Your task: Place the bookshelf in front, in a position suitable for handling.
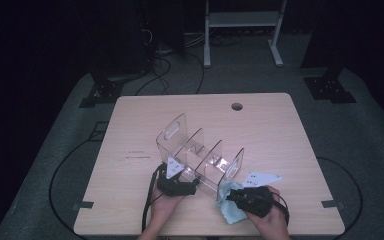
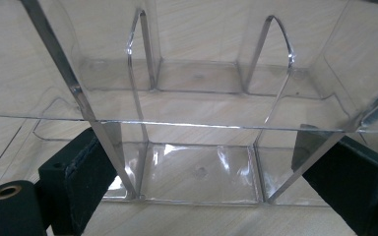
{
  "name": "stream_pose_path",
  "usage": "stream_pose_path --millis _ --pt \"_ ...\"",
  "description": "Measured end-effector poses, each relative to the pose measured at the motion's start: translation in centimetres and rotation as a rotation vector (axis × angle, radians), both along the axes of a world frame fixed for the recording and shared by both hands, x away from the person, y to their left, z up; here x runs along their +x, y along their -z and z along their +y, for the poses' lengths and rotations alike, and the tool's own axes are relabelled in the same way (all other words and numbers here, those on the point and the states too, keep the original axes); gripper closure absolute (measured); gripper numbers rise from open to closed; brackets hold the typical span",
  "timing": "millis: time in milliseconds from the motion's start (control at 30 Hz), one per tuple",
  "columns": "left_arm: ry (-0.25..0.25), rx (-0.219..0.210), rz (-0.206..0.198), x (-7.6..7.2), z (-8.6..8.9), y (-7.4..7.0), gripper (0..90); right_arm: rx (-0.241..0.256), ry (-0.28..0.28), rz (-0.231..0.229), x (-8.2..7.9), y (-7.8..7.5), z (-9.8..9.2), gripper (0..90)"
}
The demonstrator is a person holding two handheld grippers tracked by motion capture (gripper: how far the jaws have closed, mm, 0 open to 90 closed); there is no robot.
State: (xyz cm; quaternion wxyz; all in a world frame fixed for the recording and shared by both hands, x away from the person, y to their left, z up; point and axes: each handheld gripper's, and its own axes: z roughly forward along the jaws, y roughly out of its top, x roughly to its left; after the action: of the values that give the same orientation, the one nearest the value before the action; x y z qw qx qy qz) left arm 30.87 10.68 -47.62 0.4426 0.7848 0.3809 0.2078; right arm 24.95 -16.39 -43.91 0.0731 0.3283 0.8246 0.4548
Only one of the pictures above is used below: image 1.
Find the light blue cleaning cloth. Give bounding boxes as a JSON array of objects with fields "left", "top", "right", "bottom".
[{"left": 216, "top": 179, "right": 249, "bottom": 225}]

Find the right hand-held gripper black cable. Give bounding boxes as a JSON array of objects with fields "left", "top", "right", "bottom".
[{"left": 269, "top": 191, "right": 291, "bottom": 225}]

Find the tangle of black floor cables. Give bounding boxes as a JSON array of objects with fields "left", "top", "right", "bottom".
[{"left": 134, "top": 29, "right": 244, "bottom": 97}]

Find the black floor cable loop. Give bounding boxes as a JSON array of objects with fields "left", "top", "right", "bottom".
[
  {"left": 48, "top": 121, "right": 114, "bottom": 240},
  {"left": 315, "top": 156, "right": 364, "bottom": 240}
]

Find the black equipment cabinet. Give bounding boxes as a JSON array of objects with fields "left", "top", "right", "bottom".
[{"left": 88, "top": 0, "right": 156, "bottom": 79}]

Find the left hand-held gripper black cable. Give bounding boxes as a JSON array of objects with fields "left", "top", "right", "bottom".
[{"left": 142, "top": 163, "right": 168, "bottom": 233}]

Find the person's right hand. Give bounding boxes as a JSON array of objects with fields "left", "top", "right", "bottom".
[{"left": 246, "top": 185, "right": 292, "bottom": 235}]

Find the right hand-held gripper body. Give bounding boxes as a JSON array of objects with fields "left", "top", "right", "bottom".
[{"left": 241, "top": 171, "right": 283, "bottom": 219}]

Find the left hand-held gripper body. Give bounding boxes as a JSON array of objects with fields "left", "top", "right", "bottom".
[{"left": 156, "top": 156, "right": 198, "bottom": 198}]

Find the black stand base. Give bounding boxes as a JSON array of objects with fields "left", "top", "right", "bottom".
[
  {"left": 303, "top": 75, "right": 358, "bottom": 104},
  {"left": 78, "top": 77, "right": 125, "bottom": 109}
]

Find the hand-held gripper black cable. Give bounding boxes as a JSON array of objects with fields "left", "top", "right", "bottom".
[
  {"left": 142, "top": 163, "right": 168, "bottom": 233},
  {"left": 269, "top": 191, "right": 291, "bottom": 225}
]

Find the person's left hand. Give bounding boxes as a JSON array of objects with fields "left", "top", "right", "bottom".
[{"left": 150, "top": 186, "right": 185, "bottom": 222}]

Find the clear acrylic divided organizer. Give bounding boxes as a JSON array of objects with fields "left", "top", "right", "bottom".
[{"left": 155, "top": 112, "right": 245, "bottom": 201}]

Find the dark floor tape strip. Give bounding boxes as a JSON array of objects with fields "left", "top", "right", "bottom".
[
  {"left": 321, "top": 199, "right": 345, "bottom": 210},
  {"left": 72, "top": 200, "right": 95, "bottom": 211}
]

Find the white metal stand frame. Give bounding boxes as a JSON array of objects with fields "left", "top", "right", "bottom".
[{"left": 203, "top": 0, "right": 288, "bottom": 68}]

